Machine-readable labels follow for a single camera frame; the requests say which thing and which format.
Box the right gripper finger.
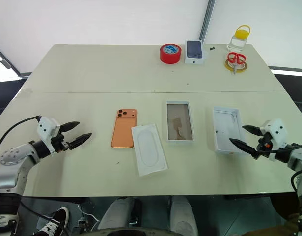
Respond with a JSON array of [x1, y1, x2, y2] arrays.
[[229, 138, 261, 160], [242, 125, 263, 136]]

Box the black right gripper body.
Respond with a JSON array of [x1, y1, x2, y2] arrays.
[[255, 132, 274, 155]]

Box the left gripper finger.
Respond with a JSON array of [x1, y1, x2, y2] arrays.
[[59, 121, 81, 132], [67, 132, 93, 151]]

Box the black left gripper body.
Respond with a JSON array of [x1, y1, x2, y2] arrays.
[[51, 132, 71, 153]]

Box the white phone box lid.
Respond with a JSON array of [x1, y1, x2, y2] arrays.
[[213, 106, 250, 156]]

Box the orange smartphone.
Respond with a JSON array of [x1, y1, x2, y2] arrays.
[[110, 109, 138, 149]]

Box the white phone box base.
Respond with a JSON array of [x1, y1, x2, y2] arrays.
[[166, 100, 196, 142]]

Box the boxed phone with blue picture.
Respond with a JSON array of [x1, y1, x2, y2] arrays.
[[184, 40, 206, 66]]

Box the yellow tape roll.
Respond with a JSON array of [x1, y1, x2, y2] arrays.
[[223, 58, 249, 73]]

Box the white paper insert card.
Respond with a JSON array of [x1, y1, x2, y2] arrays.
[[131, 123, 169, 177]]

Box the black and white sneaker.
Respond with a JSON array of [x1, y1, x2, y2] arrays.
[[33, 206, 70, 236]]

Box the clear jar with yellow lid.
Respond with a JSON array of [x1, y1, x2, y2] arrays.
[[226, 24, 251, 52]]

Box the red tape roll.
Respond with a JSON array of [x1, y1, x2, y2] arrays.
[[159, 43, 183, 65]]

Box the grey metal pole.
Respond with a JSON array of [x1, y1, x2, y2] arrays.
[[199, 0, 217, 45]]

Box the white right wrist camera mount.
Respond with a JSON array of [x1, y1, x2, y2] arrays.
[[260, 118, 288, 151]]

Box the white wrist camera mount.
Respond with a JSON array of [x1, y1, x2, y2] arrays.
[[36, 117, 61, 154], [260, 118, 288, 151]]

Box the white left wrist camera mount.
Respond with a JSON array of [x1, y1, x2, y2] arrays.
[[36, 117, 61, 154]]

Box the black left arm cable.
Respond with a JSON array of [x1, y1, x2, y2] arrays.
[[0, 115, 42, 173]]

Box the red handled scissors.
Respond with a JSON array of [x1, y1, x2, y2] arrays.
[[227, 51, 247, 75]]

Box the white floor cable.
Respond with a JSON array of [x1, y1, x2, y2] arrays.
[[76, 203, 100, 231]]

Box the dark diagonal frame bar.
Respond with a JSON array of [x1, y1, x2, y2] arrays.
[[0, 43, 21, 77]]

